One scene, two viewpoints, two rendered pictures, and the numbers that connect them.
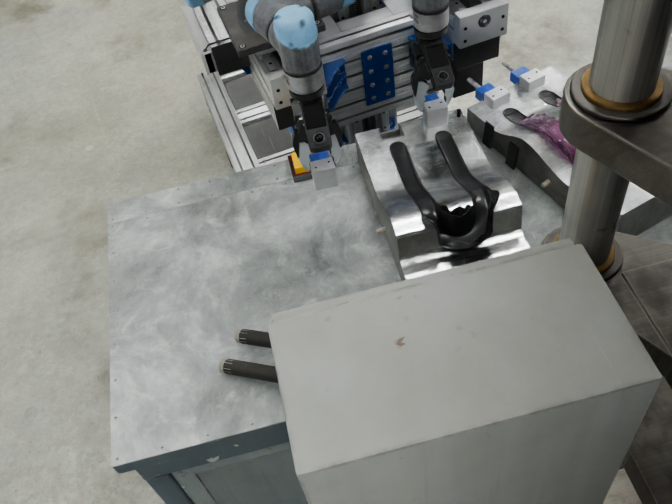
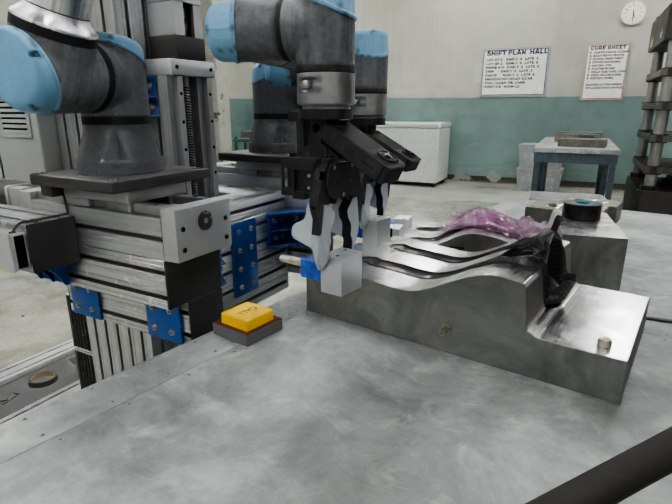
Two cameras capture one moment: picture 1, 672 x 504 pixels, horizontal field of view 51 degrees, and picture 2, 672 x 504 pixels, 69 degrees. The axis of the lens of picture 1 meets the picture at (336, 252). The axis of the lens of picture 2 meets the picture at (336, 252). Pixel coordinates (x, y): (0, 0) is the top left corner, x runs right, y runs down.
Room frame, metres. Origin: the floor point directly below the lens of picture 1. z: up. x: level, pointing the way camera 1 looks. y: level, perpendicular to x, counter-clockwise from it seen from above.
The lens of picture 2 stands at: (0.69, 0.50, 1.15)
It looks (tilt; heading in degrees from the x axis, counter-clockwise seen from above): 16 degrees down; 311
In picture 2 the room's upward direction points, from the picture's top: straight up
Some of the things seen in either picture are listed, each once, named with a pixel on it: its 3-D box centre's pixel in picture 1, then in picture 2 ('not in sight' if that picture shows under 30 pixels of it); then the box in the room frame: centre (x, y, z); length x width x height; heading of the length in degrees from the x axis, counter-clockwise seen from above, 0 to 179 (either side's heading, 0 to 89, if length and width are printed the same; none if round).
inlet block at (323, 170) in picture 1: (319, 159); (315, 265); (1.16, 0.00, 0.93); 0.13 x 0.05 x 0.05; 4
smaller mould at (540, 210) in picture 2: not in sight; (565, 217); (1.11, -1.04, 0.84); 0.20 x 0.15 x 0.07; 4
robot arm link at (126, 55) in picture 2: not in sight; (108, 76); (1.59, 0.06, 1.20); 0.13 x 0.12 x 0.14; 114
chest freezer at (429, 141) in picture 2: not in sight; (397, 152); (5.15, -6.21, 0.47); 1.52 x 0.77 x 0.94; 15
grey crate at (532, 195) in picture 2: not in sight; (564, 208); (1.91, -3.93, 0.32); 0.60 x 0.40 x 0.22; 20
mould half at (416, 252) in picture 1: (440, 200); (469, 283); (1.03, -0.24, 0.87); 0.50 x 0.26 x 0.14; 4
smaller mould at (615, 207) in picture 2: not in sight; (589, 210); (1.09, -1.25, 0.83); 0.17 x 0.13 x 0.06; 4
